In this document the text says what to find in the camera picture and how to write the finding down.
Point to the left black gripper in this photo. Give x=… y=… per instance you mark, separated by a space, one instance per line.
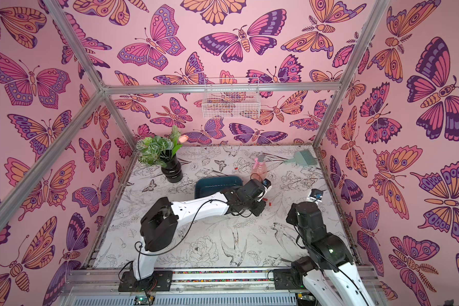
x=261 y=208

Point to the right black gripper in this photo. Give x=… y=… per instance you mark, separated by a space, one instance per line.
x=306 y=203

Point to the teal plastic storage box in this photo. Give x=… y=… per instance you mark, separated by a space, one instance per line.
x=208 y=186

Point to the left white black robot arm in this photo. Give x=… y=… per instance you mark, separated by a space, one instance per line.
x=159 y=225

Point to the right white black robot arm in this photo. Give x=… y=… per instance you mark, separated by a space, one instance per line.
x=328 y=272

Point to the pink spray bottle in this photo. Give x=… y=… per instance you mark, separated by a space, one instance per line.
x=259 y=169

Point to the green dustpan brush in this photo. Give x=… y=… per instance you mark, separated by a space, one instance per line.
x=303 y=158

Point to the green plant in black vase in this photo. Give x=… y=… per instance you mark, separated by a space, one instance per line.
x=162 y=152

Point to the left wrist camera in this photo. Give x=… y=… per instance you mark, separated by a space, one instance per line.
x=257 y=190

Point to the white wire basket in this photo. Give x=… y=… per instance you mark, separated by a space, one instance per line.
x=231 y=97

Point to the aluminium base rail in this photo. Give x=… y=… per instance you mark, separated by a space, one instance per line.
x=257 y=286

